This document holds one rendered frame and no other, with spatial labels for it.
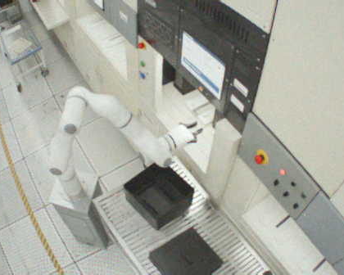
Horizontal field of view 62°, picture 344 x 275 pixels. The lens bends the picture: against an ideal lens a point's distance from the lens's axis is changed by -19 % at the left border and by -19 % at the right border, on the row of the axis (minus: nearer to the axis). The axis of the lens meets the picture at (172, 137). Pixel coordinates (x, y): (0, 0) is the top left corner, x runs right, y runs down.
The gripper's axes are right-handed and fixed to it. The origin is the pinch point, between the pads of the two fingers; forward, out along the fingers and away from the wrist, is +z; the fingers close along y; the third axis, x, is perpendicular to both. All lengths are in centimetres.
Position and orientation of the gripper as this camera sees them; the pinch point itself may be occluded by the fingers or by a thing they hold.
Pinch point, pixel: (196, 128)
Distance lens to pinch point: 173.6
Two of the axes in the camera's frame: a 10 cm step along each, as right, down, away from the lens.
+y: 5.7, 6.7, -4.8
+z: 8.2, -4.4, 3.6
